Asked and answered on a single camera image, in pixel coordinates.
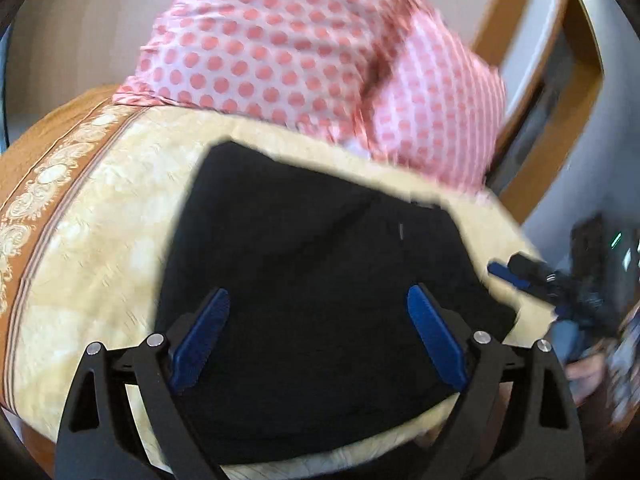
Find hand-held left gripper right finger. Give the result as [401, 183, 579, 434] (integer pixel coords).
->
[407, 283, 587, 480]

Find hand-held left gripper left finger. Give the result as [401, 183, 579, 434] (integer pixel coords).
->
[54, 288, 231, 480]

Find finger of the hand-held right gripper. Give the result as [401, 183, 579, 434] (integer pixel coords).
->
[487, 254, 557, 306]

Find black pants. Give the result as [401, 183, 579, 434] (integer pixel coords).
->
[154, 141, 518, 468]

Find person's right hand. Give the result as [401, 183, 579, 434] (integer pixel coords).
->
[567, 355, 612, 407]

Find cream patterned bed sheet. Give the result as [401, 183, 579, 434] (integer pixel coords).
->
[0, 86, 556, 480]

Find pink polka dot pillow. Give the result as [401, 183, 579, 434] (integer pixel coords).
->
[113, 0, 507, 198]

